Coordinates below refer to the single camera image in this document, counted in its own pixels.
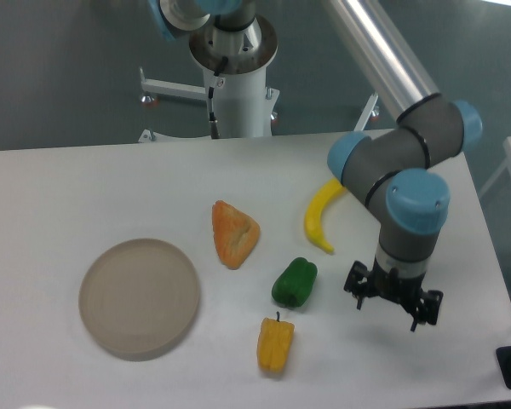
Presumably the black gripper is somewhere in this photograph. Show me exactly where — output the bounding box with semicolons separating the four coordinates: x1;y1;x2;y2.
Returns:
343;259;444;332

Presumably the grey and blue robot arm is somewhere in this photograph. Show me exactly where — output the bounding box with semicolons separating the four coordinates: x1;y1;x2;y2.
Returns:
148;1;483;325

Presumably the green bell pepper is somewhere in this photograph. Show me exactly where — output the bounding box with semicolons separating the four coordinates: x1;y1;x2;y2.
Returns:
272;257;318;308

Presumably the yellow bell pepper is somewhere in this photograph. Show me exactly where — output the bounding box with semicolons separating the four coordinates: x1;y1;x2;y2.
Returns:
256;311;295;373

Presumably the yellow banana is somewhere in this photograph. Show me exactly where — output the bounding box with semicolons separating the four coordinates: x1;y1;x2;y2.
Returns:
303;178;347;254

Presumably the orange triangular bread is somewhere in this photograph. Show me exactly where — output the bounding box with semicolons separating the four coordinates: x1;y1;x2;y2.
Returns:
212;200;261;269

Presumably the beige round plate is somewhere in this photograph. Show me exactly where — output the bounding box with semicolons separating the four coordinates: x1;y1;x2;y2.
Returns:
78;239;200;361

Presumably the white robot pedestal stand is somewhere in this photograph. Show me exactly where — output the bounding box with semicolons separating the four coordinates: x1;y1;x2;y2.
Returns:
136;14;382;144

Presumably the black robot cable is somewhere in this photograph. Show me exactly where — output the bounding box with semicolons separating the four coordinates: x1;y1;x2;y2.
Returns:
206;55;229;140

